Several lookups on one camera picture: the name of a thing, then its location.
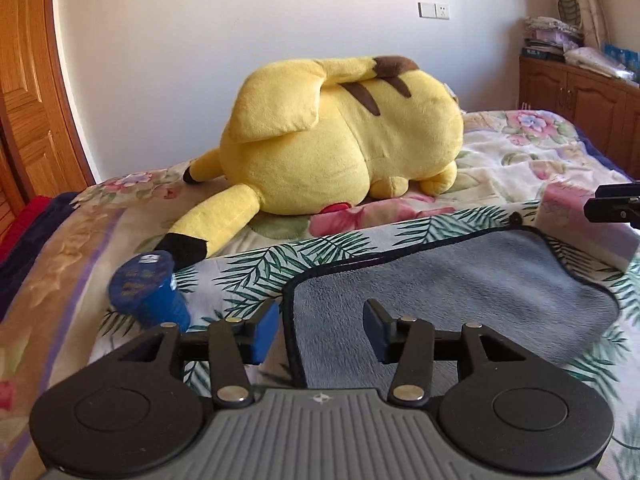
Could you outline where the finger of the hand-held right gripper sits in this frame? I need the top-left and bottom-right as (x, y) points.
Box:
(584, 183), (640, 223)

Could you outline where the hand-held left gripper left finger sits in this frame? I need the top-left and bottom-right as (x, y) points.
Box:
(117, 299), (280, 405)

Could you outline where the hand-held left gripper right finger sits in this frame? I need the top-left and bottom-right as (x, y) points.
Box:
(363, 298), (527, 404)

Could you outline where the grey towel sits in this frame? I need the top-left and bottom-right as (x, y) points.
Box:
(282, 226), (621, 387)

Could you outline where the leaf print sheet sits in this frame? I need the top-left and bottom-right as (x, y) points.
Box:
(88, 204), (640, 480)

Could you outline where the wooden cabinet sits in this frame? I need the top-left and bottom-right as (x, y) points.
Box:
(518, 55), (640, 181)

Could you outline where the blue cup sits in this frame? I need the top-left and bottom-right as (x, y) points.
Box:
(108, 250), (192, 334)

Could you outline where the white plastic bag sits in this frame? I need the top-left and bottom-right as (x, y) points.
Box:
(564, 47), (637, 81)

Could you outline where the blue packet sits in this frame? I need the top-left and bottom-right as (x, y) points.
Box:
(603, 43), (640, 72)

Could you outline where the stack of books and papers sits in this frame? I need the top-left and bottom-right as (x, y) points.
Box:
(521, 16), (585, 64)

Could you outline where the yellow plush toy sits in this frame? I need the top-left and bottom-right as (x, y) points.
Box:
(155, 53), (464, 269)

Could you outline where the floral blanket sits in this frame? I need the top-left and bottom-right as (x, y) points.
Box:
(0, 108), (632, 480)

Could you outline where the dark red and navy cloth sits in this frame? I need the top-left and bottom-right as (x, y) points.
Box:
(0, 191), (78, 318)

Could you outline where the wooden door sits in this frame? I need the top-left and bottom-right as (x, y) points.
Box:
(0, 0), (97, 256)

